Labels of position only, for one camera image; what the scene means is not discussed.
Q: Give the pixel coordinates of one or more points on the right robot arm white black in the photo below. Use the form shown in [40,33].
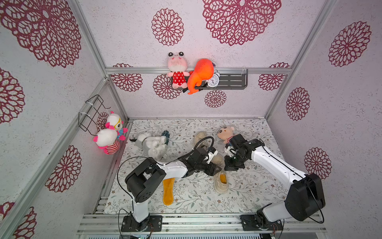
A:
[305,195]

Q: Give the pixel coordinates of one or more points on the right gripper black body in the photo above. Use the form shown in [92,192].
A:
[234,161]

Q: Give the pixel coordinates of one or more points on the pink frog plush red dress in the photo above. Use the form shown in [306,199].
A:
[177,66]

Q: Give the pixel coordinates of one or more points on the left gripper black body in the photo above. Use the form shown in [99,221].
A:
[209,169]

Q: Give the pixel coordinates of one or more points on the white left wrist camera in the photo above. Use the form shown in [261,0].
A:
[210,156]

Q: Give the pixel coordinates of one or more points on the orange plush toy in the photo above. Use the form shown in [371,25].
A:
[203,70]

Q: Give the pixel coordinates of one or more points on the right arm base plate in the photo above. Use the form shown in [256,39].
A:
[255,222]

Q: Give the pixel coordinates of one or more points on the white plush red striped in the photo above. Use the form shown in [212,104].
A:
[106,140]

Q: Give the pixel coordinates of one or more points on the beige lace sneaker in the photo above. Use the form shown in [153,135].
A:
[218,186]
[199,136]

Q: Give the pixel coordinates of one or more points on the black wire wall basket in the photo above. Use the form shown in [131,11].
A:
[93,119]

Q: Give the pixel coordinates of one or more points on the white fluffy plush dog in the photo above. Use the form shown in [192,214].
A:
[153,146]

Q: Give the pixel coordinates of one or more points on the yellow insole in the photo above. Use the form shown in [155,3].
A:
[223,178]
[168,195]

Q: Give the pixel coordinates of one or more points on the white alarm clock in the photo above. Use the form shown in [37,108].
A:
[214,80]

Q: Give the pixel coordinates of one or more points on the aluminium front rail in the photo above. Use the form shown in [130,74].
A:
[214,224]

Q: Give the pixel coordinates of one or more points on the white plush yellow glasses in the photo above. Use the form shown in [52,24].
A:
[115,122]

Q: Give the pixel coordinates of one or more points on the doll plush striped shirt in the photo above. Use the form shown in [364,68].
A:
[226,134]

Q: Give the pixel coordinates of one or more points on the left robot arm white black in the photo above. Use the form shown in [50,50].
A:
[143,181]

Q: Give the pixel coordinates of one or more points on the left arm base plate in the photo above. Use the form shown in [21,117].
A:
[141,223]

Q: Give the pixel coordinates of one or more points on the teal handheld device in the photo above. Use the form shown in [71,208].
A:
[167,135]

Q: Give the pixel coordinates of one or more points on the grey metal wall shelf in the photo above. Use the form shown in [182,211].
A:
[230,80]

